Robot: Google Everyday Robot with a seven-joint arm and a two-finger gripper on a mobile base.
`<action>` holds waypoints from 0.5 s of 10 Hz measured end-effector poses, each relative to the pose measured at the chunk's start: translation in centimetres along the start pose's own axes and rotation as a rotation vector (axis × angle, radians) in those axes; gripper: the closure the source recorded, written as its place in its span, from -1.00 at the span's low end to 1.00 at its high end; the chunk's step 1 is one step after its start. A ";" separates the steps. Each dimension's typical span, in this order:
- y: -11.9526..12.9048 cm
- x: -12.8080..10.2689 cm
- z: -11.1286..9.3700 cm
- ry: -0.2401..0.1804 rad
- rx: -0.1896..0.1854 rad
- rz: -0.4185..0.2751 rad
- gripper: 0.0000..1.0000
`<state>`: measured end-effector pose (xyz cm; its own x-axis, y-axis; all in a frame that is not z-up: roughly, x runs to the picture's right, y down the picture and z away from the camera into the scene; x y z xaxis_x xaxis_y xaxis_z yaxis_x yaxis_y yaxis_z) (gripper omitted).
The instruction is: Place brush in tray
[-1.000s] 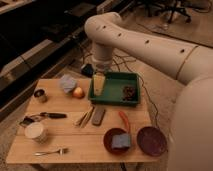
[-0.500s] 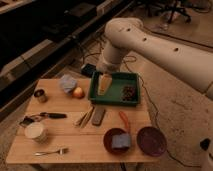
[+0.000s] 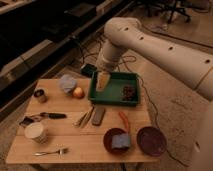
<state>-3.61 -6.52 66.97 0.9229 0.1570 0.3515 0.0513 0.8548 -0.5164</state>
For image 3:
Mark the white paper cup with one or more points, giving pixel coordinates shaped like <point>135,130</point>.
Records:
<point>36,131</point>

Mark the wooden chopsticks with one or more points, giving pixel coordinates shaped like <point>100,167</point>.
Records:
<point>81,122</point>

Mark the office chair base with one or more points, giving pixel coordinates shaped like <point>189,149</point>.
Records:
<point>173,7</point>

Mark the silver fork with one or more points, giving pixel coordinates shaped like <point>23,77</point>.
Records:
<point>60,152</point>

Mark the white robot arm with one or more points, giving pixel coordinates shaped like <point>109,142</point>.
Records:
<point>193,67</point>

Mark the small black box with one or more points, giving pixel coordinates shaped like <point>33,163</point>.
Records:
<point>88,70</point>

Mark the yellow apple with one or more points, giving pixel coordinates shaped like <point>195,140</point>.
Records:
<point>78,93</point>

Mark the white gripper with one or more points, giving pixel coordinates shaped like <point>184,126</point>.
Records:
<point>103,77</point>

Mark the green plastic tray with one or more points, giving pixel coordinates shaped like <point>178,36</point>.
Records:
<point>113,92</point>

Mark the black handled tool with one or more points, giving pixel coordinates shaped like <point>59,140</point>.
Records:
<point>39,117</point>

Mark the small metal can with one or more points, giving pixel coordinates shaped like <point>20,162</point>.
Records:
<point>40,96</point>

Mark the dark purple plate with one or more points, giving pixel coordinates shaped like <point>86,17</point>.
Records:
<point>151,141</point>

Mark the wooden table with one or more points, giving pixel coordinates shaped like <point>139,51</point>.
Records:
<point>85,144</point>

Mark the dark red bowl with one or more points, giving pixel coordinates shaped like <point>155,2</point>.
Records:
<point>107,140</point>

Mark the dark shelving unit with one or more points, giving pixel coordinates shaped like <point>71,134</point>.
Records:
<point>34,37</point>

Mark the blue crumpled cloth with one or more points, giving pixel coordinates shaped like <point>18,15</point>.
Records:
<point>67,83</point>

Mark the blue sponge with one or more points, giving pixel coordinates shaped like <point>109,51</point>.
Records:
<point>121,141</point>

